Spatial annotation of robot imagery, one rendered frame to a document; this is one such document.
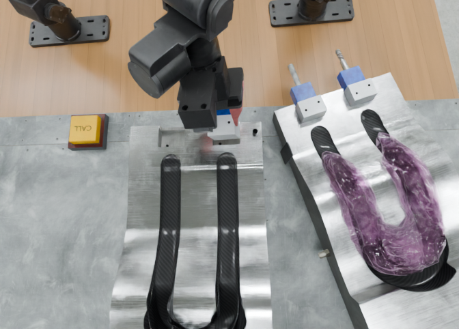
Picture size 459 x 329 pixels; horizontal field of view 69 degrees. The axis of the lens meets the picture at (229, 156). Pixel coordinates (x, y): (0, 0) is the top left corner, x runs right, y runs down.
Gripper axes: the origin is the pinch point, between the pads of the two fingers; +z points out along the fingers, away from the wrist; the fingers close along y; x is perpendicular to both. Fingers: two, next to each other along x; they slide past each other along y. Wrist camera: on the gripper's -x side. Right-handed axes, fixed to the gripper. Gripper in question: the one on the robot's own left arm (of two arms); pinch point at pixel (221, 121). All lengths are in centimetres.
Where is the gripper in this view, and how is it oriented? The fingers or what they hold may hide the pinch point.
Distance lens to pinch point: 60.1
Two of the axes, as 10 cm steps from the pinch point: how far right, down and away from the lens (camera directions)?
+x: 0.6, -8.2, 5.7
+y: 9.8, -0.6, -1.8
